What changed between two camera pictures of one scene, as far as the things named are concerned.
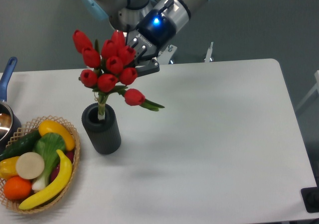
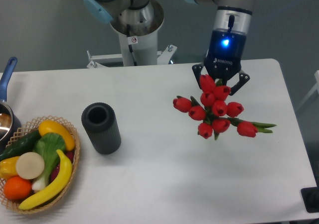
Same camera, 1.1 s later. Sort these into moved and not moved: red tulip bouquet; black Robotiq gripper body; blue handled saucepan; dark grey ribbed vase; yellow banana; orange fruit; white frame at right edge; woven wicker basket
Moved: black Robotiq gripper body; red tulip bouquet
Not moved: white frame at right edge; blue handled saucepan; dark grey ribbed vase; yellow banana; orange fruit; woven wicker basket
